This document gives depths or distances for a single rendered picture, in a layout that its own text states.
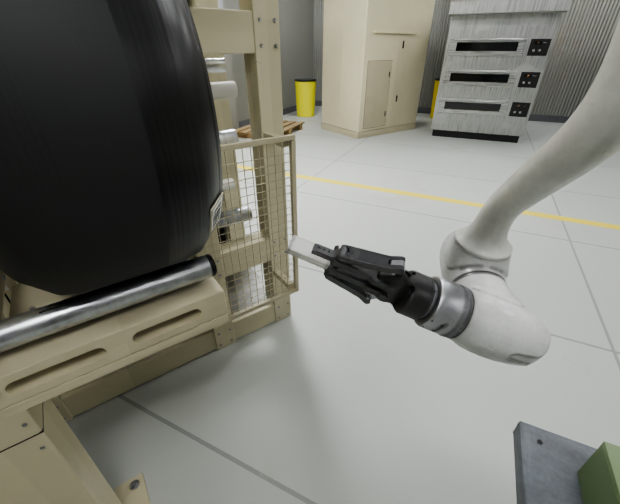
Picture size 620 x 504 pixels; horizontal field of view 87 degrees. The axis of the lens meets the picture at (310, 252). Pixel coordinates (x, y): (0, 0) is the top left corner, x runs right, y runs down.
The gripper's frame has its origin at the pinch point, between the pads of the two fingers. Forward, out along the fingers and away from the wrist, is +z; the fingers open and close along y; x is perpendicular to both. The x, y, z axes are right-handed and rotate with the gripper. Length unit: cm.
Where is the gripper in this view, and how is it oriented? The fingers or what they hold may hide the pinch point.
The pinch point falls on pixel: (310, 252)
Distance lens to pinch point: 52.0
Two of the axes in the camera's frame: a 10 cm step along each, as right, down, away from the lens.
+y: -2.9, 5.2, 8.0
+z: -9.2, -3.8, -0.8
